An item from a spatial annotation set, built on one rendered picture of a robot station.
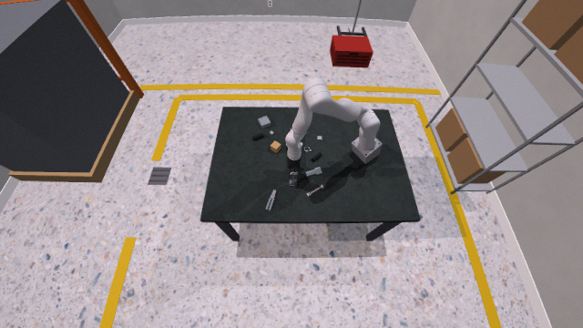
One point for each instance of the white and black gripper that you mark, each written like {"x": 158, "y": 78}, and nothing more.
{"x": 293, "y": 161}

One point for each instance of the small tan box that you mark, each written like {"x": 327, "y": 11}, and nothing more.
{"x": 275, "y": 146}

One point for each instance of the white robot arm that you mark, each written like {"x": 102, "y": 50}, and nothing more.
{"x": 316, "y": 97}

